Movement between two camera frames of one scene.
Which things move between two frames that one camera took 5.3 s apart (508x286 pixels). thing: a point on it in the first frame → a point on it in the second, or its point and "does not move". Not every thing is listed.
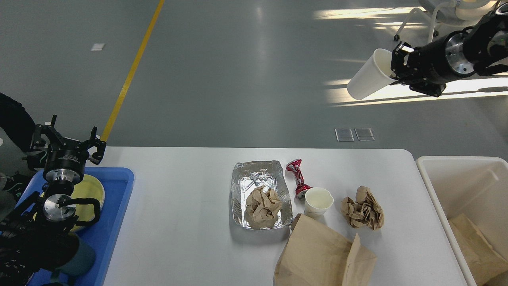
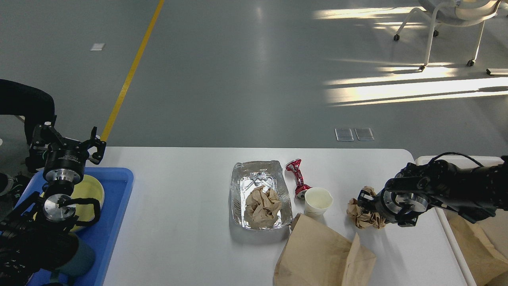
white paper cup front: x=317 y=201 does not move
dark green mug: x=81 y=263 does not move
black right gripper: x=427 y=63 → x=395 y=205
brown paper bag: x=488 y=265 does not move
